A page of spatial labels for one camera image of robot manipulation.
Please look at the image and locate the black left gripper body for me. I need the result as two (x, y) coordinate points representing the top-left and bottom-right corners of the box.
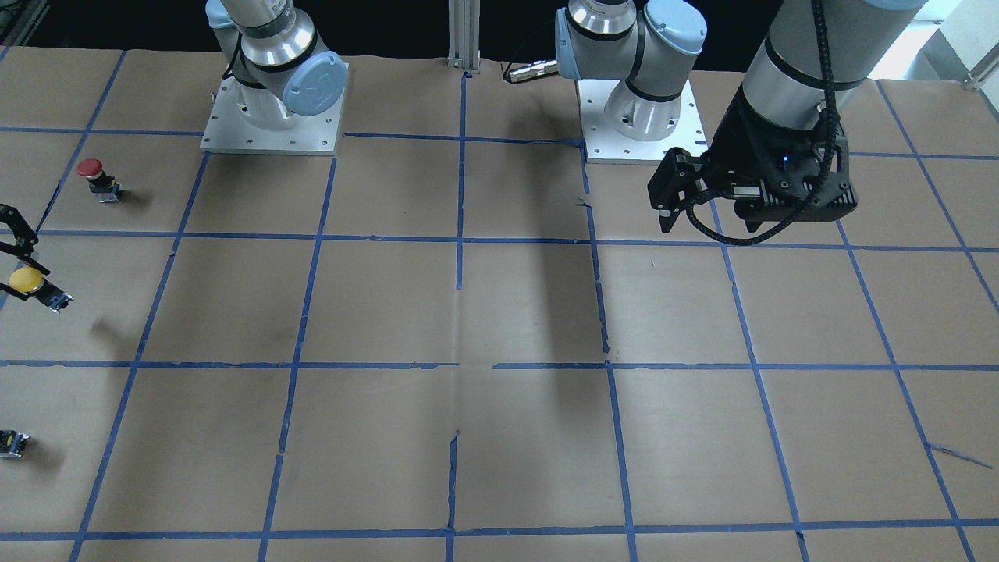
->
(647, 91), (847, 233)

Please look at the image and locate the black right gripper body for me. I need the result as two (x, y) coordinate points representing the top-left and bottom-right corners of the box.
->
(1, 204), (38, 262)

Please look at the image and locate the yellow push button switch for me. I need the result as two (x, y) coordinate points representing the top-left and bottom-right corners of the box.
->
(6, 266), (74, 314)

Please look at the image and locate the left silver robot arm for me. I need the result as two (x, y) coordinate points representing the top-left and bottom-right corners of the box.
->
(502, 1), (924, 246)

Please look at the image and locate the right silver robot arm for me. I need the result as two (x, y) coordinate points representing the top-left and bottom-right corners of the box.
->
(201, 1), (349, 156)

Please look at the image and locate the red push button switch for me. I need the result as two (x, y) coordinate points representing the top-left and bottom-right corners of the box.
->
(76, 158), (121, 203)

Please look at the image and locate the black braided cable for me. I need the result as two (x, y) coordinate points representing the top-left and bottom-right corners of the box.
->
(683, 0), (844, 247)

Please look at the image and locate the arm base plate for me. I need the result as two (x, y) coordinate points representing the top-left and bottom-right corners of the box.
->
(577, 80), (709, 165)
(200, 73), (347, 156)

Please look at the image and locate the aluminium frame post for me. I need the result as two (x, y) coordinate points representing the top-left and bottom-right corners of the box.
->
(446, 0), (481, 73)

